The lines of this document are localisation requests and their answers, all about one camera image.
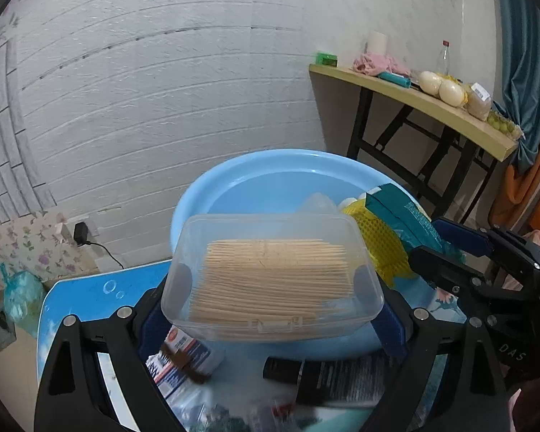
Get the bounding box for teal foil packet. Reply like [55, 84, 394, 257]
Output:
[366, 183, 444, 253]

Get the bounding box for yellow mesh bag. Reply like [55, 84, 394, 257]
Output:
[340, 199, 418, 288]

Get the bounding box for black lotion bottle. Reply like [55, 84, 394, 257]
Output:
[262, 350, 398, 409]

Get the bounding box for clear toothpick box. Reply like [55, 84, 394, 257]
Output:
[167, 214, 384, 342]

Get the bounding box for clear plastic bottle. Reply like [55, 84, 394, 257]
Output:
[248, 399, 303, 432]

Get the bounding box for frosted plastic container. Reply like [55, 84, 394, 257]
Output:
[296, 193, 339, 215]

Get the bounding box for wooden side table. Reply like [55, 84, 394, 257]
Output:
[308, 64, 517, 222]

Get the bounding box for grey dustpan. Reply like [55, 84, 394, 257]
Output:
[0, 304, 16, 351]

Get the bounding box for banded floss pick box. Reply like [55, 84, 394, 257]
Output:
[146, 325, 224, 401]

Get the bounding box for teal garbage bag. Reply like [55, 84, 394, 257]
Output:
[0, 262, 45, 338]

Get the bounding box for green grapes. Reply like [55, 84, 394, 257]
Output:
[487, 110, 523, 141]

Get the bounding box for bagged grain packet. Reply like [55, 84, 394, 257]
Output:
[465, 82, 492, 121]

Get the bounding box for teal curtain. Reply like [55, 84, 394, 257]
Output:
[499, 0, 540, 174]

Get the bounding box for cream bread bun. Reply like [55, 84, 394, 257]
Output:
[438, 78, 467, 108]
[418, 71, 444, 96]

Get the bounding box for glass bottle red cap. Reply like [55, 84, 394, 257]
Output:
[437, 40, 451, 76]

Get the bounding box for teal tube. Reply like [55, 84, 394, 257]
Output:
[377, 71, 411, 89]

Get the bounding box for blue plastic basin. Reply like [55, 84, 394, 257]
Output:
[170, 148, 438, 356]

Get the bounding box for pink cloth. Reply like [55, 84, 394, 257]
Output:
[352, 52, 411, 77]

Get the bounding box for white paper roll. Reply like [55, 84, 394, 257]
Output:
[366, 31, 388, 56]

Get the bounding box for green small box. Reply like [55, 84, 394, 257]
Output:
[315, 52, 337, 67]

